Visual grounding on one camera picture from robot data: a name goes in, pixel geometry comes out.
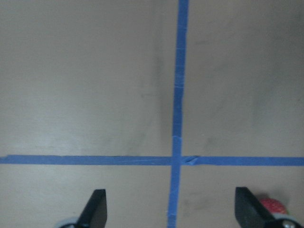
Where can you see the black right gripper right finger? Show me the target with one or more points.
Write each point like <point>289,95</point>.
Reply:
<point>250,213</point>

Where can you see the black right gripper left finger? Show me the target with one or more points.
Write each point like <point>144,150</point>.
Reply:
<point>94,213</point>

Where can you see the red strawberry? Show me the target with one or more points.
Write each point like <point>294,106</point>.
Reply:
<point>274,206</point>

